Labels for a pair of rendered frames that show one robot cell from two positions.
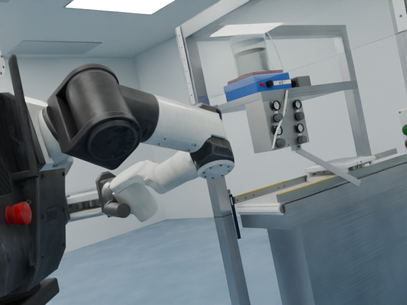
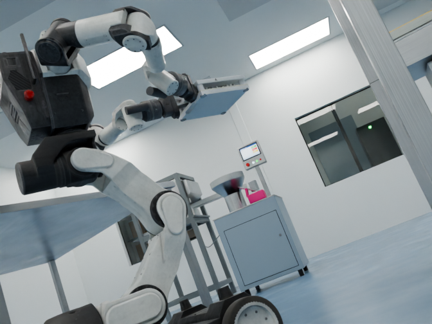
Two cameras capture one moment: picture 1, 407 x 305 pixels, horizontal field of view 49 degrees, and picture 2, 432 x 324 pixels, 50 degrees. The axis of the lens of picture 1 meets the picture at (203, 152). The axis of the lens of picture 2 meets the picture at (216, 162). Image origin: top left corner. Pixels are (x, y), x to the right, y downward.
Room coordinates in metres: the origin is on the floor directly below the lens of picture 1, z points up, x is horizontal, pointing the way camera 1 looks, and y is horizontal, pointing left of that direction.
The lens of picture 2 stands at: (0.24, -1.18, 0.30)
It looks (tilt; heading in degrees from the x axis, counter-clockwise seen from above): 13 degrees up; 56
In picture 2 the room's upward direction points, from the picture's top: 22 degrees counter-clockwise
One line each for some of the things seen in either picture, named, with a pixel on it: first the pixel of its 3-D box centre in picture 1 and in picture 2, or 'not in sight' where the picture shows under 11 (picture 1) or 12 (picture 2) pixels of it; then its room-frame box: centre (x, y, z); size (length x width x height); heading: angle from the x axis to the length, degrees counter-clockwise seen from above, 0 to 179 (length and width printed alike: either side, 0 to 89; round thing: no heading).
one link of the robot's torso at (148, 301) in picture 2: not in sight; (128, 314); (0.75, 0.38, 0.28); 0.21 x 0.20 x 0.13; 178
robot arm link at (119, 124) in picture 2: not in sight; (125, 116); (1.04, 0.49, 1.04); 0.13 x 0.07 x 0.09; 106
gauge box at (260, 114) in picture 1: (277, 123); not in sight; (1.81, -0.32, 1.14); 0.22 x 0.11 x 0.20; 126
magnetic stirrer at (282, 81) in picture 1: (258, 85); not in sight; (1.89, -0.28, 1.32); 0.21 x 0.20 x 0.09; 36
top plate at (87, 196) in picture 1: (94, 193); (209, 93); (1.40, 0.36, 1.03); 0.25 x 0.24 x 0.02; 88
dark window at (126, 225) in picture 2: not in sight; (155, 220); (3.38, 5.67, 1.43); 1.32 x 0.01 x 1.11; 134
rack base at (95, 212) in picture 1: (97, 209); (213, 102); (1.40, 0.36, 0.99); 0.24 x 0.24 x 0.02; 88
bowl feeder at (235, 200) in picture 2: not in sight; (238, 192); (2.91, 2.55, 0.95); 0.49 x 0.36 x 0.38; 134
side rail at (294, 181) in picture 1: (328, 171); not in sight; (2.35, -0.62, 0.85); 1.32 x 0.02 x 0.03; 126
